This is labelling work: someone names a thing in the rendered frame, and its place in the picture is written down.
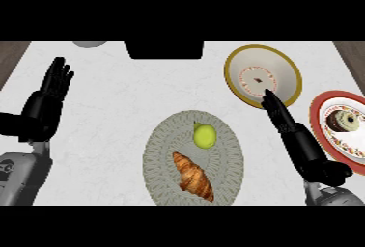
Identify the black appliance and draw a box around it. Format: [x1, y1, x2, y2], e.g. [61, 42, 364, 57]
[125, 41, 206, 60]

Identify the grey round object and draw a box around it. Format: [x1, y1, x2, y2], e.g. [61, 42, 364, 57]
[71, 41, 110, 49]

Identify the green pear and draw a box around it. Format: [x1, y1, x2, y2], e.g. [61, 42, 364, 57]
[193, 121, 219, 150]

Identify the brown croissant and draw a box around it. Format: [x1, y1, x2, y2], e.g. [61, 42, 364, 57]
[172, 151, 216, 203]

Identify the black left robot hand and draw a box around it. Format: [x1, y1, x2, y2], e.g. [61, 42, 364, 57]
[0, 56, 76, 144]

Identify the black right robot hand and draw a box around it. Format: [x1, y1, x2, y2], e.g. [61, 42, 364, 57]
[261, 89, 355, 188]

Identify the grey woven oval placemat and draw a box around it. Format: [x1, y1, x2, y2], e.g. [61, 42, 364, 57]
[142, 109, 246, 206]

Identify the white plate with red rim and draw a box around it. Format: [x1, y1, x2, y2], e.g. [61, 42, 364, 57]
[308, 90, 365, 176]

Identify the white bowl with gold rim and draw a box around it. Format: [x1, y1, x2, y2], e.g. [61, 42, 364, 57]
[224, 44, 305, 110]

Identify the chocolate glazed donut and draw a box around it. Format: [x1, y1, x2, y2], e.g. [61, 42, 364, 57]
[326, 109, 363, 133]

